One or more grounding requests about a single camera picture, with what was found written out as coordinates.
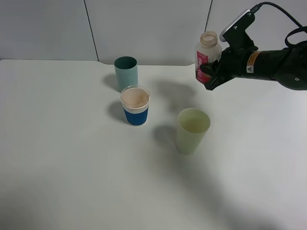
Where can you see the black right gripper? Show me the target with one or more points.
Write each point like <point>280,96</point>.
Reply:
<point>231,65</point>

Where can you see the pink labelled drink bottle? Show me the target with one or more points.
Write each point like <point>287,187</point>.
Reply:
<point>207,50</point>

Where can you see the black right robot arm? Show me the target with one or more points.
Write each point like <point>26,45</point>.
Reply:
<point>287,67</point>

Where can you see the pale green plastic cup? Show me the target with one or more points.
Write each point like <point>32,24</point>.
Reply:
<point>192,124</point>

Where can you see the blue sleeved glass cup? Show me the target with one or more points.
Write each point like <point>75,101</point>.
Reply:
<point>135,101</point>

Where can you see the teal plastic cup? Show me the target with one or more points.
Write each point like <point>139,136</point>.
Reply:
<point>126,70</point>

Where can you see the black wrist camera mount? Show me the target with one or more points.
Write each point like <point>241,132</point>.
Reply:
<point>235,33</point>

